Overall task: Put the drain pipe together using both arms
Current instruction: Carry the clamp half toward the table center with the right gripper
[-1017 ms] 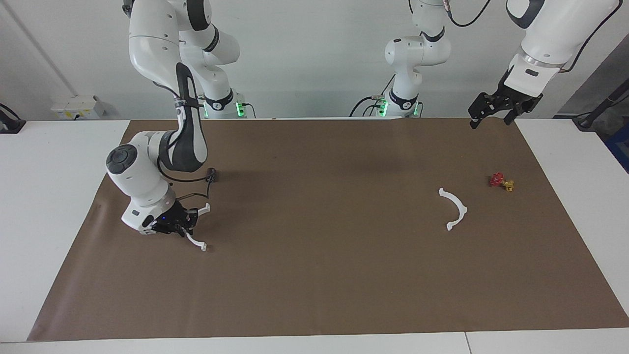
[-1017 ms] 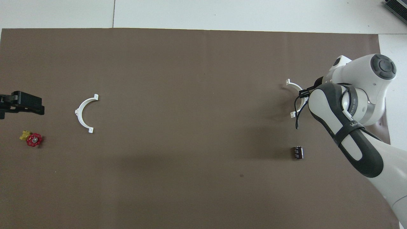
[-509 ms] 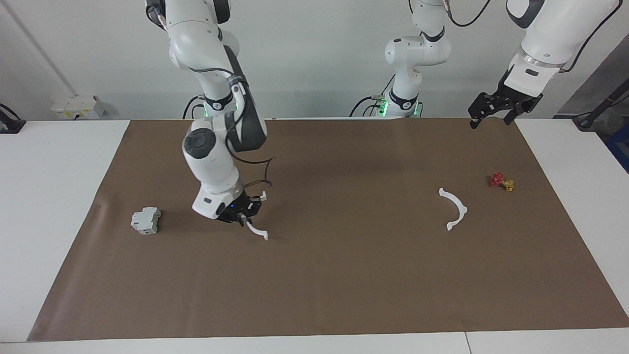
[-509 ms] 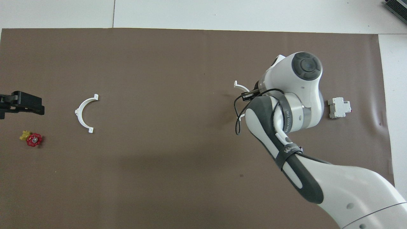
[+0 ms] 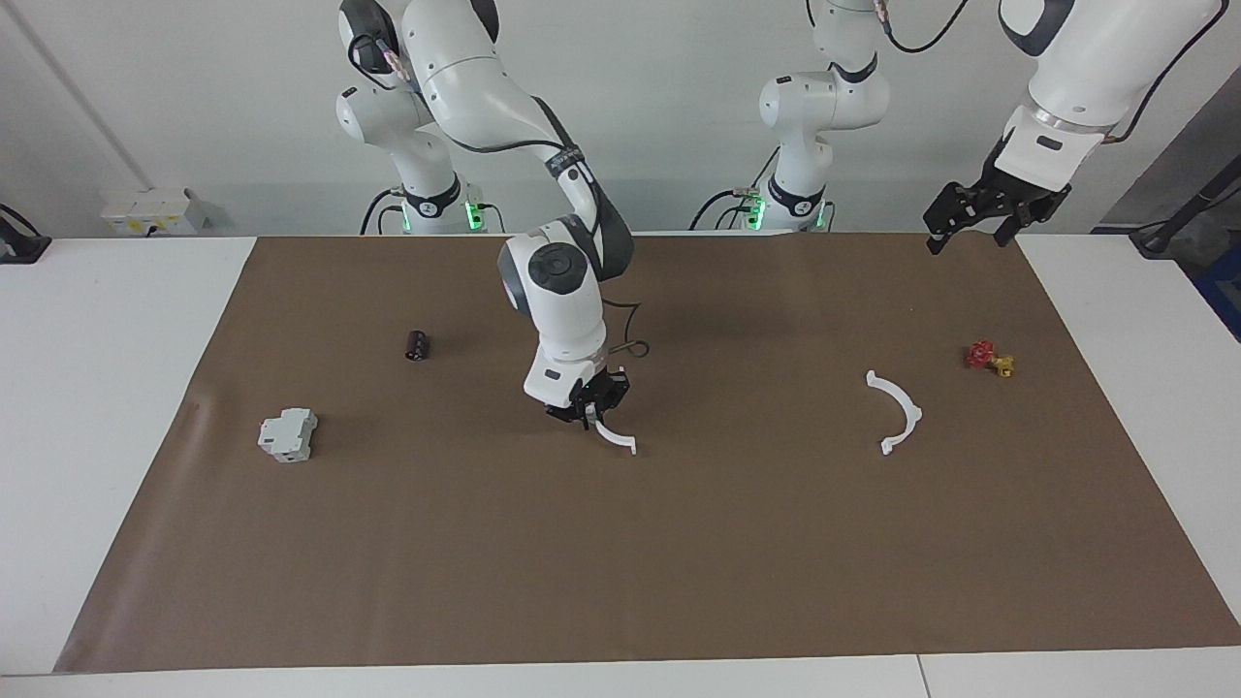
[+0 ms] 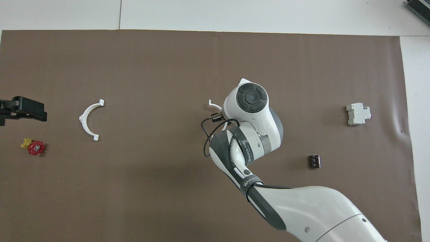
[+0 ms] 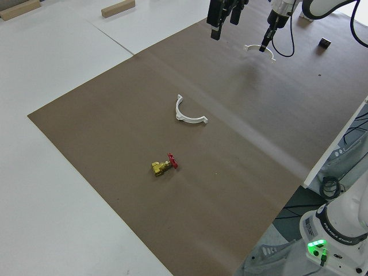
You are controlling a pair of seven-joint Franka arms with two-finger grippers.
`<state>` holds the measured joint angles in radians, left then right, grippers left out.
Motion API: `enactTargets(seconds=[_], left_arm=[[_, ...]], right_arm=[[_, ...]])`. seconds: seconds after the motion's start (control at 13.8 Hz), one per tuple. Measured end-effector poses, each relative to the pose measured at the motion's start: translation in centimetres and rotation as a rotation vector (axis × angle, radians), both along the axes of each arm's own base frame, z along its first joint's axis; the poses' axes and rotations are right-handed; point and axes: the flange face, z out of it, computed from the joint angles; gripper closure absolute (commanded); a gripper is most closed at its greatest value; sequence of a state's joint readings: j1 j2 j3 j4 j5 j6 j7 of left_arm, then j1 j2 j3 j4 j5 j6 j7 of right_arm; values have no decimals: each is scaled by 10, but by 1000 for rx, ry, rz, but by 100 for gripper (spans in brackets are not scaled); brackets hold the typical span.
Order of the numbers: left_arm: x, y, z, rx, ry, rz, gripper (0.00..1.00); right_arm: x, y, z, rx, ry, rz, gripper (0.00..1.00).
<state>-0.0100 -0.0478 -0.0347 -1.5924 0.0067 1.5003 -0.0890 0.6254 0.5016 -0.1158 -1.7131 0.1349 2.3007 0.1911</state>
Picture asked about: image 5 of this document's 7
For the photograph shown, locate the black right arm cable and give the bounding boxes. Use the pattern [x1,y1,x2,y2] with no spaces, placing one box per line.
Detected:
[349,29,651,362]

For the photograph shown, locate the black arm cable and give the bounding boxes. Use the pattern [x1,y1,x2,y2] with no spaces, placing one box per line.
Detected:
[349,29,651,362]
[875,0,1225,146]

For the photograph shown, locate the blue crate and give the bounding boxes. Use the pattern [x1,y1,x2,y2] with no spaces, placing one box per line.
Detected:
[1193,242,1241,342]

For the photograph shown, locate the black stand leg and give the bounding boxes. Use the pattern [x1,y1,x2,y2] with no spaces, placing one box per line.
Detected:
[1130,155,1241,258]

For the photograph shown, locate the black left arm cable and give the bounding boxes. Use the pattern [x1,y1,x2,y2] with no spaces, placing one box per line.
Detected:
[875,0,1225,146]

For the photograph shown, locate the black clamp bracket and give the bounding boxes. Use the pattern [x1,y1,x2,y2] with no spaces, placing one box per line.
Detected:
[0,204,51,265]

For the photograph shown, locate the white circuit breaker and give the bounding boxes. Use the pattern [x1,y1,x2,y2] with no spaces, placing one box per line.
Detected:
[257,408,319,463]

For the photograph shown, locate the red and yellow valve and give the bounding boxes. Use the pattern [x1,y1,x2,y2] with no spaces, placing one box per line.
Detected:
[965,340,1016,378]

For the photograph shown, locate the brown paper mat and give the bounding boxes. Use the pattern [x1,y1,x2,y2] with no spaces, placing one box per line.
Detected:
[53,233,1241,673]

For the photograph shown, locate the black base cable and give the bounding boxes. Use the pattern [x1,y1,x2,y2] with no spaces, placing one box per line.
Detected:
[690,184,777,232]
[361,187,402,236]

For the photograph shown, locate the white power socket box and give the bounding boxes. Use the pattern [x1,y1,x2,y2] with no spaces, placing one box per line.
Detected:
[101,188,210,237]

